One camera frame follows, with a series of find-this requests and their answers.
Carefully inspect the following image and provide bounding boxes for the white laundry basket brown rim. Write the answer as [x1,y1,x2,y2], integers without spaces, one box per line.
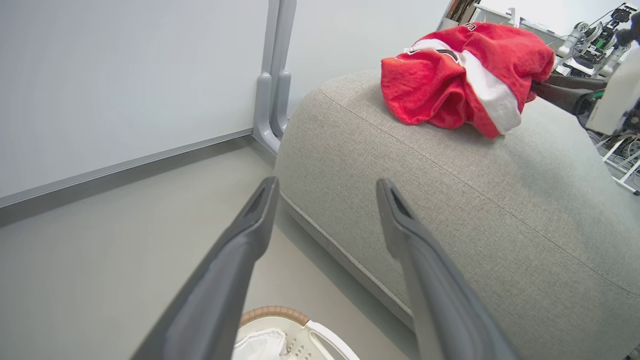
[234,305,361,360]

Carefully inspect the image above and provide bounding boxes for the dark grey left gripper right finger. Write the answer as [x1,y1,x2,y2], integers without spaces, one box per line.
[375,178,522,360]

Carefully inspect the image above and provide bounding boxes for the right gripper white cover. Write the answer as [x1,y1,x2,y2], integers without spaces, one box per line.
[531,42,640,137]

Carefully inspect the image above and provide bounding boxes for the red jersey with white trim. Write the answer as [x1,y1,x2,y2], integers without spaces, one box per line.
[380,21,556,140]

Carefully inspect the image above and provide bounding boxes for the white metal rack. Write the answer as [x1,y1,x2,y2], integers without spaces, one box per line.
[601,134,640,195]

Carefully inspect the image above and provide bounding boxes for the grey fabric sofa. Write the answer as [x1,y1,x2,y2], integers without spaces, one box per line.
[273,67,640,360]

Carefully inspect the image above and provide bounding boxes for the grey partition foot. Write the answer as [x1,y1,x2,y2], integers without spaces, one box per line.
[271,69,293,140]
[252,71,282,155]

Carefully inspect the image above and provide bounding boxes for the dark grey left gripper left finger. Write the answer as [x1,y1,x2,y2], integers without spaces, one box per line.
[130,175,280,360]

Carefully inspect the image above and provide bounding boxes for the grey partition post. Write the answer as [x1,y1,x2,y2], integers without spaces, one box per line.
[261,0,299,76]

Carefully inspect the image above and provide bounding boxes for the black background equipment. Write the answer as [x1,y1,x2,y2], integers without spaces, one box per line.
[590,2,640,53]

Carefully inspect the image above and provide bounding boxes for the white clothes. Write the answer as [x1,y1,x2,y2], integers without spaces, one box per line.
[232,328,289,360]

